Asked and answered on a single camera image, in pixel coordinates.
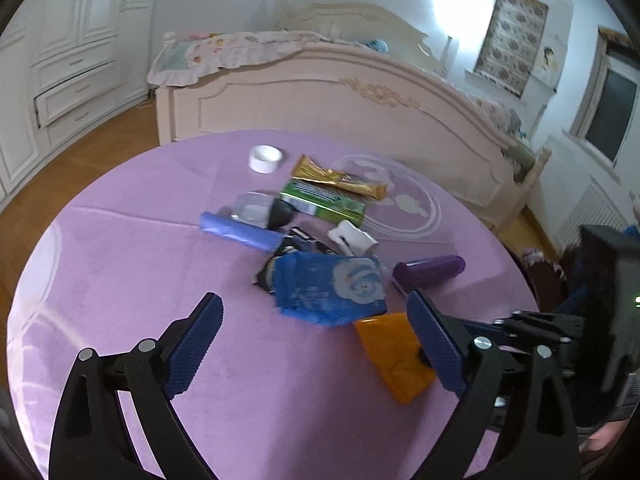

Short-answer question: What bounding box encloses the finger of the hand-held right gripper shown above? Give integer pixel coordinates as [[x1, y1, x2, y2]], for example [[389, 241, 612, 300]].
[[492, 310, 583, 335], [462, 321, 576, 361]]

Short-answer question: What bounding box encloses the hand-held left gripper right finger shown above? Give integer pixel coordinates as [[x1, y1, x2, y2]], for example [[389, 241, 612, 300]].
[[406, 288, 581, 480]]

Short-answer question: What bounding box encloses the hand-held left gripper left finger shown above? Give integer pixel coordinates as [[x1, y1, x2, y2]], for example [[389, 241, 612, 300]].
[[48, 292, 224, 480]]

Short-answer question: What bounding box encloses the orange packet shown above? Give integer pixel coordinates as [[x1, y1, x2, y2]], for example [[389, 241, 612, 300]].
[[354, 312, 437, 406]]

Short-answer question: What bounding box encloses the purple plastic tube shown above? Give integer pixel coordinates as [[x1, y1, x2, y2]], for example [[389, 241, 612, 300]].
[[392, 255, 467, 294]]

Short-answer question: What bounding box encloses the lilac bag roll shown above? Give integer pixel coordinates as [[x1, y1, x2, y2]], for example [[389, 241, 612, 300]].
[[200, 211, 284, 252]]

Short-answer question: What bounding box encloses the blue plastic bag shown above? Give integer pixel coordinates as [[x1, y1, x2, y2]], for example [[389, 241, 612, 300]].
[[272, 252, 389, 329]]

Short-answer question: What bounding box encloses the black snack packet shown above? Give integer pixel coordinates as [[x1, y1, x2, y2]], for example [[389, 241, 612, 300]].
[[255, 227, 342, 293]]

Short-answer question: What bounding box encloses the clear bottle with black cap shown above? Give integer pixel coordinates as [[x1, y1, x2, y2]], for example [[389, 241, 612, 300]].
[[231, 191, 297, 229]]

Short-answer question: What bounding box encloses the green cardboard box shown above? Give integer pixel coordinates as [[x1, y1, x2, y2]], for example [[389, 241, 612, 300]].
[[279, 180, 367, 227]]

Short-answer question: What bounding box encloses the gold foil wrapper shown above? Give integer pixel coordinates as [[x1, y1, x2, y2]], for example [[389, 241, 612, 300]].
[[291, 155, 388, 200]]

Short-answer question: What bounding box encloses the white tape roll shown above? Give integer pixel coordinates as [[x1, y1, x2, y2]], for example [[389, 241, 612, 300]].
[[248, 145, 283, 175]]

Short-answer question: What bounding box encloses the white radiator cover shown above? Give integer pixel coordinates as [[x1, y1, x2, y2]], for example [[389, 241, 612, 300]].
[[555, 180, 632, 257]]

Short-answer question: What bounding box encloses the purple tablecloth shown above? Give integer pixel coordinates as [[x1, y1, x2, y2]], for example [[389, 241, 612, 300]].
[[7, 130, 543, 480]]

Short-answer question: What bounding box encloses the green pillow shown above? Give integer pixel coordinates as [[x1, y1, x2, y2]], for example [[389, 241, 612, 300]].
[[504, 132, 537, 172]]

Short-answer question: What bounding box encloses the white framed window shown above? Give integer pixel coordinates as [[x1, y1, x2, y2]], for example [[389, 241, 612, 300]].
[[570, 25, 640, 171]]

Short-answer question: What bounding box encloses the cream carved bed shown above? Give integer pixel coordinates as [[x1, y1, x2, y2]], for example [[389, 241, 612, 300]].
[[147, 2, 551, 233]]

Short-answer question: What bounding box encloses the floral window blind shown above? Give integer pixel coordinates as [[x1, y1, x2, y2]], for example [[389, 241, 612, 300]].
[[474, 0, 549, 96]]

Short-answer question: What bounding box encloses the floral ruffled blanket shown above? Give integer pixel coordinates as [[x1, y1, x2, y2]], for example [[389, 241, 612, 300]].
[[147, 30, 346, 86]]

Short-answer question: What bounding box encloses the white panelled wardrobe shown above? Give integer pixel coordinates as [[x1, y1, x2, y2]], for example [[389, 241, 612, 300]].
[[0, 0, 163, 201]]

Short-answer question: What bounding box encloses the cartoon wall sticker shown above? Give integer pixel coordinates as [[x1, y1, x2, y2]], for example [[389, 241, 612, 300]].
[[532, 45, 562, 92]]

